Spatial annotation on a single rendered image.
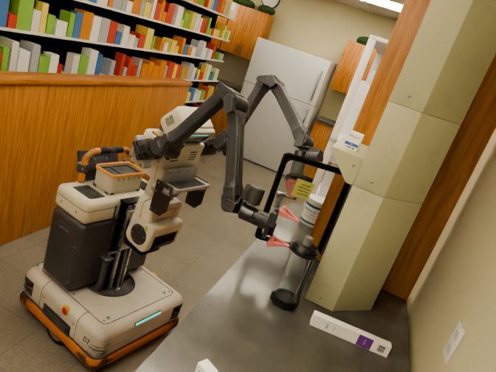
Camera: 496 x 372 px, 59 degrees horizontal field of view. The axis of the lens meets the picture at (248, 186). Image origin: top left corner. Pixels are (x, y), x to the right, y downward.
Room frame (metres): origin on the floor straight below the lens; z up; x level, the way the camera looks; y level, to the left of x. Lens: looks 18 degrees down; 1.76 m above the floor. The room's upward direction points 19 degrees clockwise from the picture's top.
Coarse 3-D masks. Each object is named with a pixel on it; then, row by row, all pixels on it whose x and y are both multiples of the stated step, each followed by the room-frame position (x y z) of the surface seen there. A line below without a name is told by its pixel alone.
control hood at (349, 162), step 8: (336, 144) 1.54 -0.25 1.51; (336, 152) 1.47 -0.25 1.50; (344, 152) 1.46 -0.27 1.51; (352, 152) 1.49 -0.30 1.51; (360, 152) 1.55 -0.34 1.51; (336, 160) 1.47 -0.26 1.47; (344, 160) 1.46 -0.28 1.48; (352, 160) 1.45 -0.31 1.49; (360, 160) 1.45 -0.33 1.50; (344, 168) 1.46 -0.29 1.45; (352, 168) 1.45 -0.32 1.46; (344, 176) 1.45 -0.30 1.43; (352, 176) 1.45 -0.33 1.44; (352, 184) 1.45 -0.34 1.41
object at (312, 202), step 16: (288, 176) 1.71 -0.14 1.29; (304, 176) 1.72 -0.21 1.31; (320, 176) 1.73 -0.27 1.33; (336, 176) 1.74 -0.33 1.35; (288, 192) 1.71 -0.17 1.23; (304, 192) 1.72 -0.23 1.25; (320, 192) 1.73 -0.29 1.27; (336, 192) 1.74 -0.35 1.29; (272, 208) 1.71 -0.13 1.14; (288, 208) 1.72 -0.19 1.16; (304, 208) 1.73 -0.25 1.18; (320, 208) 1.74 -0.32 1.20; (288, 224) 1.72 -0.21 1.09; (304, 224) 1.73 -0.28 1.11; (320, 224) 1.74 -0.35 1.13; (288, 240) 1.73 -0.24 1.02; (320, 240) 1.74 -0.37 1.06
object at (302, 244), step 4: (308, 236) 1.37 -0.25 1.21; (300, 240) 1.39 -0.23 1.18; (304, 240) 1.37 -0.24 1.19; (308, 240) 1.36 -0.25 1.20; (312, 240) 1.36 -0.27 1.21; (296, 244) 1.35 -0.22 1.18; (300, 244) 1.36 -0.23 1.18; (304, 244) 1.36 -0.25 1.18; (308, 244) 1.36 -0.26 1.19; (312, 244) 1.39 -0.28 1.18; (296, 248) 1.34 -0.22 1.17; (300, 248) 1.34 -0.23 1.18; (304, 248) 1.34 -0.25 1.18; (308, 248) 1.35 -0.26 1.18; (312, 248) 1.36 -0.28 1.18; (316, 248) 1.37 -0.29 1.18; (304, 252) 1.33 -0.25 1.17; (308, 252) 1.33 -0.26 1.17; (312, 252) 1.34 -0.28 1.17; (316, 252) 1.35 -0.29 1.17
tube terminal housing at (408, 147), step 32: (384, 128) 1.44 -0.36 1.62; (416, 128) 1.42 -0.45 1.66; (448, 128) 1.50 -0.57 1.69; (384, 160) 1.43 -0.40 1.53; (416, 160) 1.46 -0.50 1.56; (352, 192) 1.44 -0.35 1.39; (384, 192) 1.42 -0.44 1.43; (416, 192) 1.49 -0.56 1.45; (352, 224) 1.43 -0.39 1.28; (384, 224) 1.45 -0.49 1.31; (352, 256) 1.42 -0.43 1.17; (384, 256) 1.49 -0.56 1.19; (320, 288) 1.44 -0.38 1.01; (352, 288) 1.45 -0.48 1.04
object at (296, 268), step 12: (300, 252) 1.32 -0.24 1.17; (288, 264) 1.35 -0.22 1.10; (300, 264) 1.33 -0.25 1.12; (312, 264) 1.35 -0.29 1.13; (288, 276) 1.33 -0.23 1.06; (300, 276) 1.33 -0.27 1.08; (276, 288) 1.36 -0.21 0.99; (288, 288) 1.33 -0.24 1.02; (300, 288) 1.34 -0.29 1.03; (288, 300) 1.33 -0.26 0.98
